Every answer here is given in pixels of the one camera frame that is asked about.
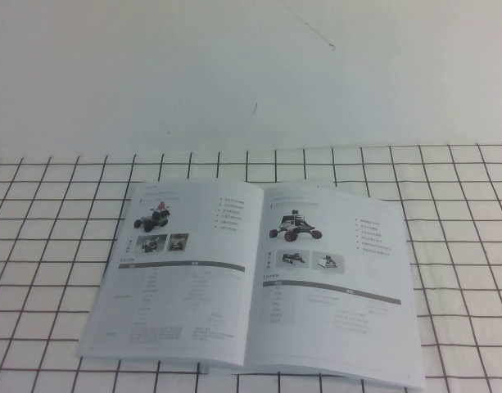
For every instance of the white product manual book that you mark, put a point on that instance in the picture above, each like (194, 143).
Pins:
(316, 294)

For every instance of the white black-grid tablecloth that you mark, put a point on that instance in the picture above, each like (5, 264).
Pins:
(459, 245)

